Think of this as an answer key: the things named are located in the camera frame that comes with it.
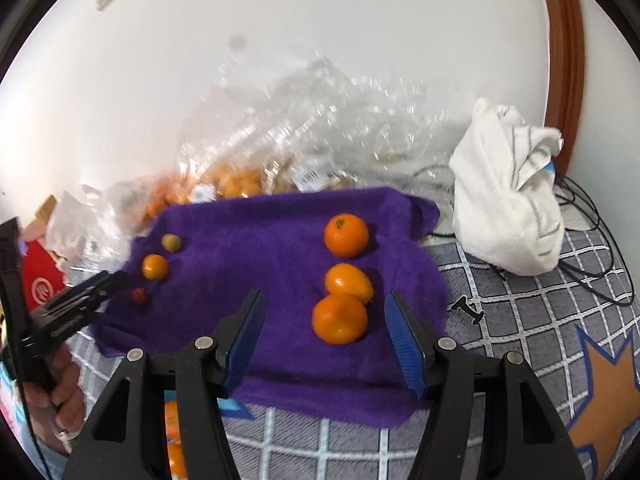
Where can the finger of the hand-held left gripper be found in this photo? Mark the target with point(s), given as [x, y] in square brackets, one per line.
[100, 287]

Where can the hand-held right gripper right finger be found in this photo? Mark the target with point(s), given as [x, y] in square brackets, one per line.
[405, 345]

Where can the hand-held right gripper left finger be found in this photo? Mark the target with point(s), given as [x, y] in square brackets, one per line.
[245, 345]

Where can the small red fruit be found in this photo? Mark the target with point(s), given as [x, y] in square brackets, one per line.
[139, 296]

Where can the small orange tangerine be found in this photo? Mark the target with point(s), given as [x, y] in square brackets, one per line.
[154, 266]

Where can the small green fruit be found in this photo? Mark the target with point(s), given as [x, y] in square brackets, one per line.
[171, 241]

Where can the purple towel covered tray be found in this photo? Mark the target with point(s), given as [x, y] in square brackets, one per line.
[280, 260]

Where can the person's left hand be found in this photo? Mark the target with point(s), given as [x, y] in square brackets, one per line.
[65, 400]

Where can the red paper bag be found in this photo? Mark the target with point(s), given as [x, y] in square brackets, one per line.
[45, 280]

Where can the grey plastic bag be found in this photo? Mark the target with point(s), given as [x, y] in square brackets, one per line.
[75, 225]

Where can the small clear plastic bag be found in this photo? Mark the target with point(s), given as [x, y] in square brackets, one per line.
[130, 200]

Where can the cartoon printed bedding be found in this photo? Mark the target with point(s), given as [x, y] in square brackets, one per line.
[15, 425]

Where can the grey checkered blanket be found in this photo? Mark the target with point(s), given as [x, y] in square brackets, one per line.
[525, 320]

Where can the pile of bagged oranges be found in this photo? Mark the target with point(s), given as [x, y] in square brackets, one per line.
[230, 185]

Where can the white crumpled cloth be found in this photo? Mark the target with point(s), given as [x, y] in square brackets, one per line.
[505, 200]

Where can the large clear plastic bag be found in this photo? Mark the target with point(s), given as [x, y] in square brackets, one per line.
[325, 120]

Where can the brown wooden door frame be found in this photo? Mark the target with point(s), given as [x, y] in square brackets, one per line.
[565, 60]

